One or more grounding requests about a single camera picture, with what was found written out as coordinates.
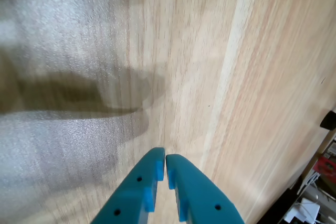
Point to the black table clamp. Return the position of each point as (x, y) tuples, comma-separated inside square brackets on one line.
[(329, 120)]

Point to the white power adapter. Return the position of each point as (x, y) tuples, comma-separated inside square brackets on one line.
[(304, 208)]

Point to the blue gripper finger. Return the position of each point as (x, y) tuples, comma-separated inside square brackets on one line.
[(202, 195), (134, 195)]

